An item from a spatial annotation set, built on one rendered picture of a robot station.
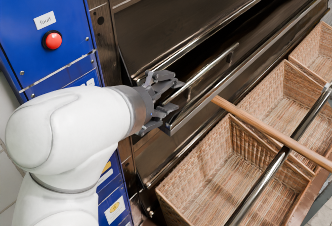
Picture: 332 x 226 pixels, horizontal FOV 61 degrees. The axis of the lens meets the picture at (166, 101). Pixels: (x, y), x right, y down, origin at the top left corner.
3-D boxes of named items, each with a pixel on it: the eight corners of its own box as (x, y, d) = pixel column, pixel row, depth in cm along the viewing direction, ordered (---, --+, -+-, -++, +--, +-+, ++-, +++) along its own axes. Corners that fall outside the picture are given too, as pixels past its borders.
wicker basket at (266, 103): (224, 139, 164) (231, 107, 144) (271, 89, 193) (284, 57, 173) (305, 193, 141) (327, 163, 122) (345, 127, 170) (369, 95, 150)
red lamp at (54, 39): (44, 52, 45) (31, 18, 41) (62, 43, 47) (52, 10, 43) (50, 56, 45) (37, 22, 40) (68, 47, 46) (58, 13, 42)
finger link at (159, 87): (135, 99, 56) (135, 93, 56) (161, 80, 65) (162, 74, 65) (151, 106, 55) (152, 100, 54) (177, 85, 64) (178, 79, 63)
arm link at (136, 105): (80, 131, 48) (102, 123, 53) (124, 152, 45) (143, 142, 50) (89, 79, 46) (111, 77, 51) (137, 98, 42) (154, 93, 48)
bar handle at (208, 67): (163, 119, 70) (158, 116, 71) (235, 58, 87) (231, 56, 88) (163, 104, 66) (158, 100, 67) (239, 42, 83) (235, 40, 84)
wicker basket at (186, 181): (153, 216, 133) (151, 189, 113) (220, 142, 163) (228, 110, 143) (244, 298, 111) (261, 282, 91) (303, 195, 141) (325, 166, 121)
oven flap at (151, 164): (140, 185, 107) (123, 146, 97) (323, 10, 199) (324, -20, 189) (148, 191, 104) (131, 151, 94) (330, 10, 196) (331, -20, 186)
